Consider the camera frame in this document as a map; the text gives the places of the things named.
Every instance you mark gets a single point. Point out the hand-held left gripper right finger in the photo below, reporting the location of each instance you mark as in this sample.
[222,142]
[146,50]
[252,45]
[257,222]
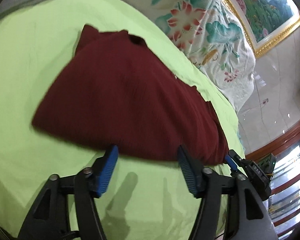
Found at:
[190,172]

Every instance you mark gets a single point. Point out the white floral quilt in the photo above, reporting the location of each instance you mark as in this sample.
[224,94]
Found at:
[215,42]

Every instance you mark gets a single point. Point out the gold framed landscape painting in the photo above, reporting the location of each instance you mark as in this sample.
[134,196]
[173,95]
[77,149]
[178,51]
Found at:
[265,5]

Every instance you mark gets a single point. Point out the light green bed sheet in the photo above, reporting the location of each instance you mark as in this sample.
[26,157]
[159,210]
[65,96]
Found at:
[40,55]

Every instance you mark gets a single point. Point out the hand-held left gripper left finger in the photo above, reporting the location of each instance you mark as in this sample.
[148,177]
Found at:
[107,172]

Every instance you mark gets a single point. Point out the wooden glass cabinet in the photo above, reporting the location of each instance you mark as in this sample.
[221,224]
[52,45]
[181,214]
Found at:
[290,132]

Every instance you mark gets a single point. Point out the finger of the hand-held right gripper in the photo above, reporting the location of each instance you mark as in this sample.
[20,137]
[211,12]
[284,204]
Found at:
[230,162]

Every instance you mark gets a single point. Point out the maroon knitted hooded sweater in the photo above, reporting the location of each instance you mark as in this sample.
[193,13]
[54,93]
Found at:
[127,92]

